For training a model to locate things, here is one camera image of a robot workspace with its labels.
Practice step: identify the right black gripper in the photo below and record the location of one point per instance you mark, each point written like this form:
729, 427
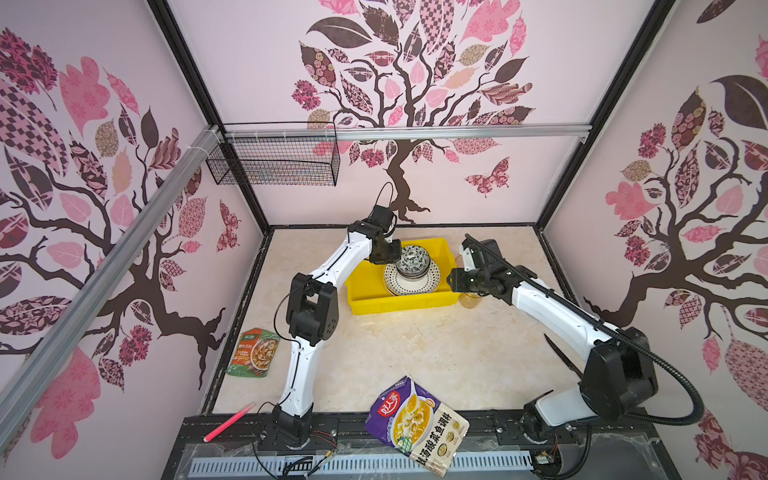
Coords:
456, 282

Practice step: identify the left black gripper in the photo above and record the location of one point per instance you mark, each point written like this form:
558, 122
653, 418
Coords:
392, 257

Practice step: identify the green patterned bowl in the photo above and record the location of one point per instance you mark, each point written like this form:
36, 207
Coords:
414, 262

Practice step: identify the yellow dotted plate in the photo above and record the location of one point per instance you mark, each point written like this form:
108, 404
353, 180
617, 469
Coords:
399, 285

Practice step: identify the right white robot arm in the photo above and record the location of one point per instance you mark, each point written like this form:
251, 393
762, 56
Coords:
616, 377

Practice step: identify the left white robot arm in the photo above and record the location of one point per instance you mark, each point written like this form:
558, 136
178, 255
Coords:
312, 315

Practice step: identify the yellow plastic bin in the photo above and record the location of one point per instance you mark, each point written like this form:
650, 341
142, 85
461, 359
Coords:
367, 293

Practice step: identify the yellow translucent cup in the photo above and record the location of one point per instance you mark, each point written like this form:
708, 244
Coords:
469, 300

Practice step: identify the green food packet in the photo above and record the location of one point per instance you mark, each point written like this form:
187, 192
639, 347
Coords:
253, 354

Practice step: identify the purple seasoning packet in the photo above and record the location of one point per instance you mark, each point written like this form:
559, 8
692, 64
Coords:
409, 419

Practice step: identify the white vent grille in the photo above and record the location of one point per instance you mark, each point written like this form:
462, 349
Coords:
355, 466

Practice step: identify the pink marker pen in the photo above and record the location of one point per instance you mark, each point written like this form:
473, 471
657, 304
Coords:
225, 425

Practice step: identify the black wire basket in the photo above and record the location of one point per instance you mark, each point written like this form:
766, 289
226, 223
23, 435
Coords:
291, 153

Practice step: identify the aluminium rail back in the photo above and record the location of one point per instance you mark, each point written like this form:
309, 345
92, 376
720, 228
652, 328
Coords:
417, 133

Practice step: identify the aluminium rail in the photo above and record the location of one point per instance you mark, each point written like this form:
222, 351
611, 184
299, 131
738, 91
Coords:
35, 375
417, 133

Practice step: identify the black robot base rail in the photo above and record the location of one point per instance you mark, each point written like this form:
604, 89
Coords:
593, 449

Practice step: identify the aluminium rail left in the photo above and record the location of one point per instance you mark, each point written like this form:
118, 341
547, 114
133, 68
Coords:
35, 375

